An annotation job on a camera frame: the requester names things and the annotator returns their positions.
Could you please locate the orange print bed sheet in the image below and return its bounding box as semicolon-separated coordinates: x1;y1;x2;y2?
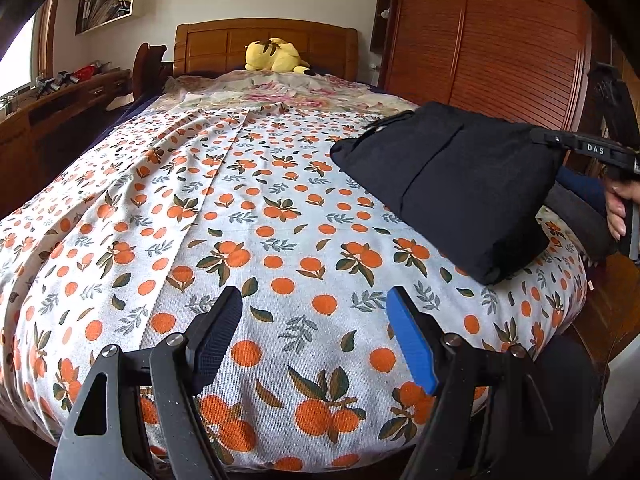
1;103;587;472

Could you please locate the red basket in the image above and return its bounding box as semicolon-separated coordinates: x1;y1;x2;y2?
74;64;99;82

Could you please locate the floral quilt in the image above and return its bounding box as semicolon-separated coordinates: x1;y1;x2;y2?
153;70;418;116

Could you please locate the yellow plush toy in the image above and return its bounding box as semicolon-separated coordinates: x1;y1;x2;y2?
245;38;314;76

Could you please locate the blue folded garment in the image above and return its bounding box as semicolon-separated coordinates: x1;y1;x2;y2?
556;166;606;217

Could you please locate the right hand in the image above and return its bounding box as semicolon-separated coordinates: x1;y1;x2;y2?
604;177;640;242

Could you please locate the wooden desk cabinet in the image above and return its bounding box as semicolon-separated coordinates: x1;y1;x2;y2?
1;70;130;216

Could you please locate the black trench coat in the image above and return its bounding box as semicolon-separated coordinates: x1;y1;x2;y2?
330;102;565;285

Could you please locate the wooden louvered wardrobe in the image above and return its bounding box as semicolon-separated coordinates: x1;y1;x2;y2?
370;0;639;130

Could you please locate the window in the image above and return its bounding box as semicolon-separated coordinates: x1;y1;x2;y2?
0;16;35;96

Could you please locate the wooden headboard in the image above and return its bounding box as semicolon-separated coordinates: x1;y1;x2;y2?
172;18;359;81

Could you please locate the grey folded garment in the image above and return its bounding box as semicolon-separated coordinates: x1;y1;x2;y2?
544;182;617;262

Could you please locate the wooden chair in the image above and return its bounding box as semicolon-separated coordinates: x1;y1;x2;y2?
106;42;172;112

